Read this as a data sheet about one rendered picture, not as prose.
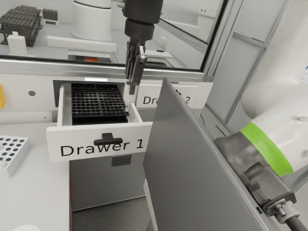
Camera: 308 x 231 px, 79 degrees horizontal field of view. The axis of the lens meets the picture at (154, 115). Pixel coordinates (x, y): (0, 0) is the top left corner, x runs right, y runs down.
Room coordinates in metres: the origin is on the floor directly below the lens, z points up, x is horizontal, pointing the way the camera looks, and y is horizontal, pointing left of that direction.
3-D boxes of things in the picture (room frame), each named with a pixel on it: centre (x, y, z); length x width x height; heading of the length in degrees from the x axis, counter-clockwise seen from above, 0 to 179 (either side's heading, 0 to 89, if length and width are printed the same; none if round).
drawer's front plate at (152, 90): (0.78, -0.04, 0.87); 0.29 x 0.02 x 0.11; 117
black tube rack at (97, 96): (0.58, 0.21, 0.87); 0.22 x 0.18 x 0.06; 27
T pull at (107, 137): (0.38, 0.11, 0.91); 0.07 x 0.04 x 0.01; 117
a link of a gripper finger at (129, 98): (0.52, 0.09, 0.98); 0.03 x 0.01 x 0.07; 117
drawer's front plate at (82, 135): (0.40, 0.12, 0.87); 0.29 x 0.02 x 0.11; 117
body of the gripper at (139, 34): (0.52, 0.09, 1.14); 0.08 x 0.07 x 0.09; 27
